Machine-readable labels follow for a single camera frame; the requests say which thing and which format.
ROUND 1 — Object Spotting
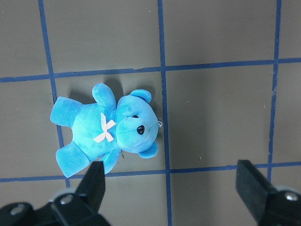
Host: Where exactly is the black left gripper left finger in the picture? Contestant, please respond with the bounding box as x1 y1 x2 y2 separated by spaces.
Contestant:
51 161 110 226

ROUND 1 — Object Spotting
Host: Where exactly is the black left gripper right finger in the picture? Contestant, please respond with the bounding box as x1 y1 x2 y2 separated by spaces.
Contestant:
236 160 301 226

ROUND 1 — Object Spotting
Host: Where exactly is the blue teddy bear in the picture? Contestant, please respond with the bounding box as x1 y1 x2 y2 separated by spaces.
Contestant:
50 83 161 178

